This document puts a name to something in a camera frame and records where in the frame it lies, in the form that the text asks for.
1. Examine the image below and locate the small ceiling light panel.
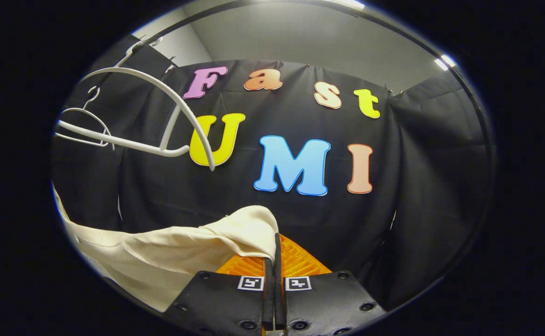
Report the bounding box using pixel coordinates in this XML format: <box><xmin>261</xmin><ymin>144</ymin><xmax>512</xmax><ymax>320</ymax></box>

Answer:
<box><xmin>433</xmin><ymin>54</ymin><xmax>458</xmax><ymax>71</ymax></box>

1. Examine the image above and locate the white plastic hanger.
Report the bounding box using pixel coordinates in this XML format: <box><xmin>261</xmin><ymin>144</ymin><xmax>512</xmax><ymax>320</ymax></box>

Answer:
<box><xmin>56</xmin><ymin>86</ymin><xmax>114</xmax><ymax>150</ymax></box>
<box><xmin>56</xmin><ymin>37</ymin><xmax>216</xmax><ymax>172</ymax></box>

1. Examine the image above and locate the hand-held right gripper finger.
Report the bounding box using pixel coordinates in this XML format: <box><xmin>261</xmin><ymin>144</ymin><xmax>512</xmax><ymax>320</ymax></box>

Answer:
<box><xmin>275</xmin><ymin>232</ymin><xmax>387</xmax><ymax>335</ymax></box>
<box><xmin>163</xmin><ymin>254</ymin><xmax>276</xmax><ymax>335</ymax></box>

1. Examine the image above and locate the cream shirt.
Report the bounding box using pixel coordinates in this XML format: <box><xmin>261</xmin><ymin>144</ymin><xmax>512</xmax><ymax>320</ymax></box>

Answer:
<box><xmin>52</xmin><ymin>184</ymin><xmax>280</xmax><ymax>313</ymax></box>

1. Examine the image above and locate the black backdrop cloth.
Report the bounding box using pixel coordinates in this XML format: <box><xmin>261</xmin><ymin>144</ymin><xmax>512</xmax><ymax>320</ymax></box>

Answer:
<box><xmin>51</xmin><ymin>35</ymin><xmax>495</xmax><ymax>311</ymax></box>

